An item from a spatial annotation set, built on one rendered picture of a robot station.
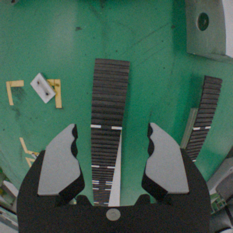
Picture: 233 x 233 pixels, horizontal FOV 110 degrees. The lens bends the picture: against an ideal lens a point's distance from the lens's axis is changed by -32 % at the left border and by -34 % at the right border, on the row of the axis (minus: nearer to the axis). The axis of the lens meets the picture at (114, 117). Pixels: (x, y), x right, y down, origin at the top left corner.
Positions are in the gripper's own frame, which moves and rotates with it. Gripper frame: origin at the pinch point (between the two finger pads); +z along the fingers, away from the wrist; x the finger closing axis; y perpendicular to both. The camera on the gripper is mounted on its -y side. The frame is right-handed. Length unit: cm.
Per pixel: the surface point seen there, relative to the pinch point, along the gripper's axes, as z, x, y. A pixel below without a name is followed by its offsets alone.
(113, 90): 6.4, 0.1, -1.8
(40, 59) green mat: 9.4, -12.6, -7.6
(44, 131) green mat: 9.4, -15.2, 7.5
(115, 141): 5.9, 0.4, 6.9
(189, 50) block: 8.4, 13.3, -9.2
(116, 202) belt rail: 6.4, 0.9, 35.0
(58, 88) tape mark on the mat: 9.4, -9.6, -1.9
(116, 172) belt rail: 6.4, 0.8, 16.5
